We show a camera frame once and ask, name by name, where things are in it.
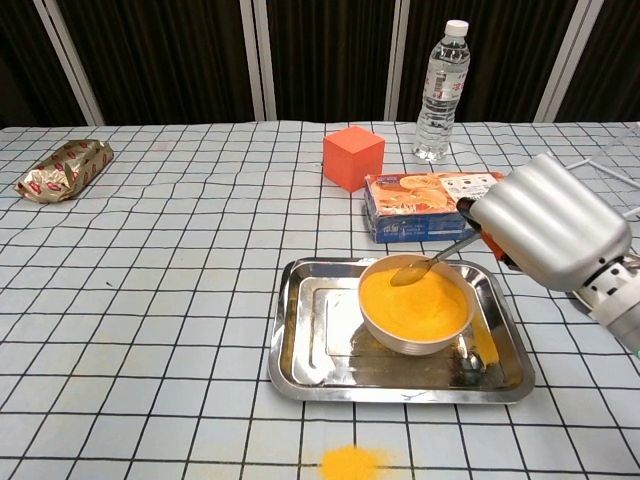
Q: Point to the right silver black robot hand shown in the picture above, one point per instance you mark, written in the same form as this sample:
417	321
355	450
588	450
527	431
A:
550	225

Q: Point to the rectangular steel tray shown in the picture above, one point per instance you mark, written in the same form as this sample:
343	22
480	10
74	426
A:
310	350

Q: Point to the orange cube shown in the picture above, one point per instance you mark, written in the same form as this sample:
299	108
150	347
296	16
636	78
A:
350	160

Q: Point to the orange and blue snack box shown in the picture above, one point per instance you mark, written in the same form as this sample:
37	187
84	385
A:
410	200

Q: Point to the clear plastic water bottle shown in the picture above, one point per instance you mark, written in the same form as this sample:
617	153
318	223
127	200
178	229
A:
440	100

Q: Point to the bowl of orange powder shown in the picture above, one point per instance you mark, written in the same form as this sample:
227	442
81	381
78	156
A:
420	320

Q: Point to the gold foil snack packet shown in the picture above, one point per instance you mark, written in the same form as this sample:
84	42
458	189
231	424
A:
65	170

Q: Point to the small metal spoon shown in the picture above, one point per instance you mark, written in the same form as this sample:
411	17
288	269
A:
407	275

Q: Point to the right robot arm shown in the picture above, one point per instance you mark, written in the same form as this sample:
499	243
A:
617	305

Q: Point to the orange powder pile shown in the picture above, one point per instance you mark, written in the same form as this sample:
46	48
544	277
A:
347	462

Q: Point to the black curtain screen panel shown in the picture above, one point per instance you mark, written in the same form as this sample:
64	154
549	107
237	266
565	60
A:
330	60
510	60
620	60
20	60
165	60

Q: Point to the blue checked tablecloth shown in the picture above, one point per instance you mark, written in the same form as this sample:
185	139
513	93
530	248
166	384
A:
150	300

